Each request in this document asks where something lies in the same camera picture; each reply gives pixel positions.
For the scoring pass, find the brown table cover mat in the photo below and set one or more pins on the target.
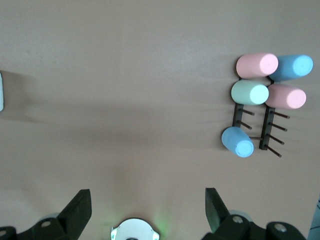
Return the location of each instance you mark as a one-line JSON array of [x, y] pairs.
[[125, 100]]

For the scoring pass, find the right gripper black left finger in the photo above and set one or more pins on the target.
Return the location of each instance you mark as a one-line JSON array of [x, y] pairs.
[[72, 217]]

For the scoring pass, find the pink cup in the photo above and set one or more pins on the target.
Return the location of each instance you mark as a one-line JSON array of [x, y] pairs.
[[287, 97], [255, 65]]

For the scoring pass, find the dark peg cup rack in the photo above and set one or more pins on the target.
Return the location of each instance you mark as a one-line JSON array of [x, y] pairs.
[[264, 132]]

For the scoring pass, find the white square lidded bin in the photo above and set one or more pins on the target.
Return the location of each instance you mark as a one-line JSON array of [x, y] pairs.
[[1, 92]]

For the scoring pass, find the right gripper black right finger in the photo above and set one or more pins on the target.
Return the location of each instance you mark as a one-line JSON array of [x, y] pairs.
[[220, 220]]

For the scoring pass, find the blue cup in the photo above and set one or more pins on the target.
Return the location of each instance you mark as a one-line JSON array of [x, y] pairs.
[[295, 67], [236, 141]]

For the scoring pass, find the green cup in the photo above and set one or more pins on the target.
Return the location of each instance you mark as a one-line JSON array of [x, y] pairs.
[[247, 92]]

